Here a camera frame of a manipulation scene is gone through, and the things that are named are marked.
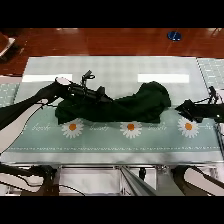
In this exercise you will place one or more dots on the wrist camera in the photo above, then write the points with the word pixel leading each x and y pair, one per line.
pixel 87 76
pixel 212 92

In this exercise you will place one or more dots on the dark green garment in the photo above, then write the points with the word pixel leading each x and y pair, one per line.
pixel 143 103

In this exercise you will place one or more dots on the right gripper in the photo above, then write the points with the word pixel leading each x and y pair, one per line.
pixel 194 110

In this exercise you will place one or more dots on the silver frame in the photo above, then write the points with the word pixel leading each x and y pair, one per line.
pixel 140 186

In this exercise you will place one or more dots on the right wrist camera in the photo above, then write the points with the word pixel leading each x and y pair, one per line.
pixel 212 92

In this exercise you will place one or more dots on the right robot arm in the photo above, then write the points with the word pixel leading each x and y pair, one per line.
pixel 213 111

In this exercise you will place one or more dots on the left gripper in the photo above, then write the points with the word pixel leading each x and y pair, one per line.
pixel 100 94

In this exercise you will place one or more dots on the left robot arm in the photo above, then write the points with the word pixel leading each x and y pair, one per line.
pixel 18 110

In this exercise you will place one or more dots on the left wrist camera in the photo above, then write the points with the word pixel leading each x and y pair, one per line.
pixel 87 76

